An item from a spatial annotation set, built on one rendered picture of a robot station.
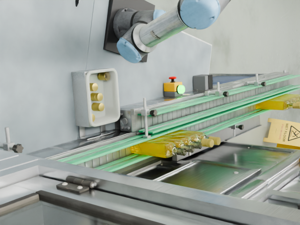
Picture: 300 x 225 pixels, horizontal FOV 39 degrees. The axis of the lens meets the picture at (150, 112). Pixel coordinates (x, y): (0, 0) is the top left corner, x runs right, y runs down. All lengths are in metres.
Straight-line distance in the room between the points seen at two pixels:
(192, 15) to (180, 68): 0.93
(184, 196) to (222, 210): 0.06
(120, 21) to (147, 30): 0.28
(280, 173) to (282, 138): 3.26
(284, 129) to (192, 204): 4.60
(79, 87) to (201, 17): 0.59
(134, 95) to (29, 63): 0.60
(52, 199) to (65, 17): 1.15
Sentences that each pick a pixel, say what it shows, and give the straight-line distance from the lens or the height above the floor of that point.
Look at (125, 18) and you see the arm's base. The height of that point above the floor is 0.83.
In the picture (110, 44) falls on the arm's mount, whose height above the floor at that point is 0.77.
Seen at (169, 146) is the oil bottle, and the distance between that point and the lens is 1.69.
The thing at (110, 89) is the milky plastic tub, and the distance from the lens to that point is 1.81.
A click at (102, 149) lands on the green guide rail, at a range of 1.65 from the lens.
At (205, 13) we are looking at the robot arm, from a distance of 1.38.
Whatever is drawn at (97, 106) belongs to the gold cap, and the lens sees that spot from 1.76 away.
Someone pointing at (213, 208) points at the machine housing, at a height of 1.80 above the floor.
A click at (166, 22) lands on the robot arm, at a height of 1.17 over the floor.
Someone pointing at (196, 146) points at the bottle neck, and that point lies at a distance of 1.77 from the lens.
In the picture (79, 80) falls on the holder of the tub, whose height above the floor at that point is 0.79.
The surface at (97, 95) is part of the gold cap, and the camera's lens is 1.75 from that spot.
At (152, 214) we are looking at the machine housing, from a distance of 0.58.
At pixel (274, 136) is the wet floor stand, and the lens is 5.15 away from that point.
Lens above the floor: 2.07
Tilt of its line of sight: 39 degrees down
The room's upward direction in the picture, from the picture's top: 94 degrees clockwise
